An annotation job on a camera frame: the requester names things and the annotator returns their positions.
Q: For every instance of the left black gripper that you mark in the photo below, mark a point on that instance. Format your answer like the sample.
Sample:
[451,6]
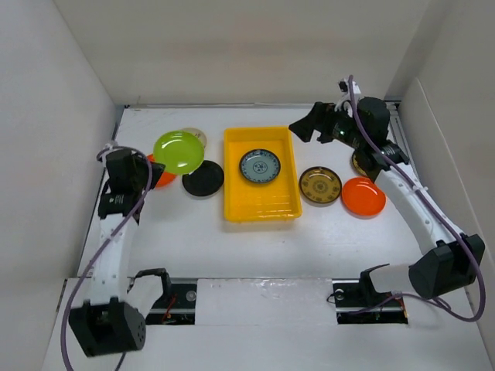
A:
[158,169]

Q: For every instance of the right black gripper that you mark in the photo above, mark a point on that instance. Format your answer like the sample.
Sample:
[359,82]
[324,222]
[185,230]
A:
[320,117]

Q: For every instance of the green plate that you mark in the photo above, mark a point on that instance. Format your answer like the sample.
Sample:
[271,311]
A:
[179,151]

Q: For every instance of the blue patterned plate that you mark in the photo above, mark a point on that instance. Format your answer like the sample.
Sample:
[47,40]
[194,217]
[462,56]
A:
[260,166]

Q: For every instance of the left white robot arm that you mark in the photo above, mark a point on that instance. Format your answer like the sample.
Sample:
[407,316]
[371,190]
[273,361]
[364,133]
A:
[111,319]

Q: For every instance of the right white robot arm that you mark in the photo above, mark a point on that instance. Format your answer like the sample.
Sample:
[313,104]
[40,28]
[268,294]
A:
[450,258]

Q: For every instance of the yellow plastic bin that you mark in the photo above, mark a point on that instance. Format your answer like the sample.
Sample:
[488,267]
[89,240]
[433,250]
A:
[248,201]

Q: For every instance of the left orange plate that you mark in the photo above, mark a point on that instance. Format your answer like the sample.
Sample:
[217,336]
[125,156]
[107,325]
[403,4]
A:
[166,178]

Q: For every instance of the orange plate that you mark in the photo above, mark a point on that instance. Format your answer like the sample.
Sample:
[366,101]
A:
[362,197]
[166,178]

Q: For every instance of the beige patterned plate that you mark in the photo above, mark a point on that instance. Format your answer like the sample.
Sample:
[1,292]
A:
[198,134]

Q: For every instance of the black plate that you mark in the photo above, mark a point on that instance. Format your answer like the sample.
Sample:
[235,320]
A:
[205,181]

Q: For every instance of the far brown gold plate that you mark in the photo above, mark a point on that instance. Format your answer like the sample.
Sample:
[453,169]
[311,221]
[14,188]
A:
[361,164]

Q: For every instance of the brown gold patterned plate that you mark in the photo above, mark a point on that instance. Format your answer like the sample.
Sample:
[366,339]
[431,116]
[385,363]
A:
[320,185]

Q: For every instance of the right orange plate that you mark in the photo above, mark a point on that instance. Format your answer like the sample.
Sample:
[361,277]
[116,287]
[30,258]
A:
[362,197]

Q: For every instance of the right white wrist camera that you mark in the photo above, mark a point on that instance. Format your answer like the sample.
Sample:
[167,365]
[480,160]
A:
[349,92]

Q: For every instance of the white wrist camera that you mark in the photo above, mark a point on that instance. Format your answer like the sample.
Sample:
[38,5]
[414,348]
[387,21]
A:
[349,92]
[108,148]

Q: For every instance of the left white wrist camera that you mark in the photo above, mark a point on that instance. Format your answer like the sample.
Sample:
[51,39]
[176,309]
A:
[108,148]

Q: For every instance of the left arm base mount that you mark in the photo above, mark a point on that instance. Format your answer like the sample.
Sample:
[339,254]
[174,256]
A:
[174,299]

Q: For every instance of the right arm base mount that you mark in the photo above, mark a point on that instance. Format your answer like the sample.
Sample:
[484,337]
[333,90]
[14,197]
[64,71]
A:
[356,306]

